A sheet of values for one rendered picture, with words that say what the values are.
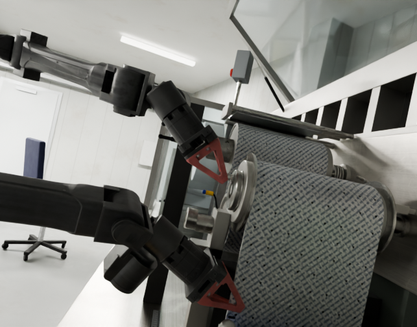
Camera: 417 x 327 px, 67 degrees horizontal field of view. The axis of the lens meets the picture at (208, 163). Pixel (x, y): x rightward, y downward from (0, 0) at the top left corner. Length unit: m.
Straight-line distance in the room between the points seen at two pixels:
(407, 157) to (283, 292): 0.38
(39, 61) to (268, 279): 0.64
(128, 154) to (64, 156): 1.34
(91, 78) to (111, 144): 6.88
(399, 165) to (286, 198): 0.31
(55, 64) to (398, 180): 0.75
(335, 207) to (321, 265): 0.10
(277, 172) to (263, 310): 0.23
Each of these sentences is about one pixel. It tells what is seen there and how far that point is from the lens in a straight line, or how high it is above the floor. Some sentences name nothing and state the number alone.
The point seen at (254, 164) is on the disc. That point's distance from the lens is 0.54.
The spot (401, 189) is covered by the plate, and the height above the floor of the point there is 1.32.
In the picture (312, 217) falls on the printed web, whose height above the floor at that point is 1.24.
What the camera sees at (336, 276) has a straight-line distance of 0.61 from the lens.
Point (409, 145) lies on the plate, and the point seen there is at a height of 1.41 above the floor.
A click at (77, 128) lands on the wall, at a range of 7.48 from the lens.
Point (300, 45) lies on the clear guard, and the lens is 1.26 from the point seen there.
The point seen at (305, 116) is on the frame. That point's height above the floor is 1.56.
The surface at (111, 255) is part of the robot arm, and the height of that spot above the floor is 1.11.
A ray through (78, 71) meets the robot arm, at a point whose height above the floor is 1.41.
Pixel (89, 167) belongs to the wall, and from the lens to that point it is 7.51.
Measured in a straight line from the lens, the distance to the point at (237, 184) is 0.55.
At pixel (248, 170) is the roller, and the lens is 0.55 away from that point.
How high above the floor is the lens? 1.28
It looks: 1 degrees up
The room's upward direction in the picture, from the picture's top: 12 degrees clockwise
